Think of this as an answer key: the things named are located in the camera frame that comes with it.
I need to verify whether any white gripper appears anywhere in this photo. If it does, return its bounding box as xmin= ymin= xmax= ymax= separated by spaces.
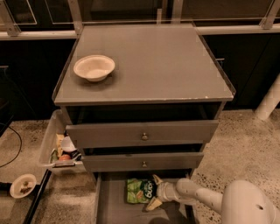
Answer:
xmin=146 ymin=174 xmax=179 ymax=212

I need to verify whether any green rice chip bag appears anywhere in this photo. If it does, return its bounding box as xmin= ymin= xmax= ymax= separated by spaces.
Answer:
xmin=126 ymin=178 xmax=157 ymax=204

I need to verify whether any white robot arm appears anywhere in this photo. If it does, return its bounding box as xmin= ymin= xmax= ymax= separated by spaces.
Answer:
xmin=146 ymin=174 xmax=280 ymax=224

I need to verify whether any grey bottom drawer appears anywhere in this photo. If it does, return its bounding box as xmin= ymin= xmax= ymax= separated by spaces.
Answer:
xmin=94 ymin=171 xmax=198 ymax=224

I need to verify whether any grey drawer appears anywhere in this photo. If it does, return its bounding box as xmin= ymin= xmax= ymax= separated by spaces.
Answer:
xmin=66 ymin=120 xmax=218 ymax=148
xmin=94 ymin=171 xmax=198 ymax=224
xmin=82 ymin=152 xmax=204 ymax=172

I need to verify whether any grey middle drawer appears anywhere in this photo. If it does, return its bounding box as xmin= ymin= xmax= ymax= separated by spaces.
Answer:
xmin=82 ymin=152 xmax=204 ymax=172

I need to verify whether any grey top drawer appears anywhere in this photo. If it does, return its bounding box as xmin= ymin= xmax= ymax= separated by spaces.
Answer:
xmin=66 ymin=120 xmax=218 ymax=148

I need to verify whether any grey drawer cabinet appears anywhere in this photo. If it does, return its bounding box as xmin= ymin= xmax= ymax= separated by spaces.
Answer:
xmin=52 ymin=24 xmax=236 ymax=224

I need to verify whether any white bowl on counter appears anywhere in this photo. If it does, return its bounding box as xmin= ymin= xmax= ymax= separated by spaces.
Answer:
xmin=73 ymin=55 xmax=116 ymax=82

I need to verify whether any red item in bin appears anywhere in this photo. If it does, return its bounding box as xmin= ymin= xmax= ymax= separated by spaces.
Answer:
xmin=59 ymin=154 xmax=71 ymax=161

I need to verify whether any white cup in bin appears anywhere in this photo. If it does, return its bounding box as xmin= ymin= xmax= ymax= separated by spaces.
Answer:
xmin=60 ymin=136 xmax=76 ymax=152

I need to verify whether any clear plastic storage bin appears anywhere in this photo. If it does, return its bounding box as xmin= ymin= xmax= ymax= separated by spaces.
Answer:
xmin=38 ymin=109 xmax=86 ymax=175

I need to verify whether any white bowl on floor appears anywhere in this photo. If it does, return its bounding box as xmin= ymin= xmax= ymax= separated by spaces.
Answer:
xmin=10 ymin=174 xmax=37 ymax=199

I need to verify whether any white pipe leg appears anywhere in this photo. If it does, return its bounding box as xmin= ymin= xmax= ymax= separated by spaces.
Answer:
xmin=255 ymin=74 xmax=280 ymax=121

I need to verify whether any black cable on floor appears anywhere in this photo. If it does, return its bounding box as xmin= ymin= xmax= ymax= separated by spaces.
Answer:
xmin=0 ymin=122 xmax=23 ymax=169

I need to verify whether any metal railing frame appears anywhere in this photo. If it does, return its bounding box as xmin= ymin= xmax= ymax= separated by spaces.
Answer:
xmin=0 ymin=0 xmax=280 ymax=39

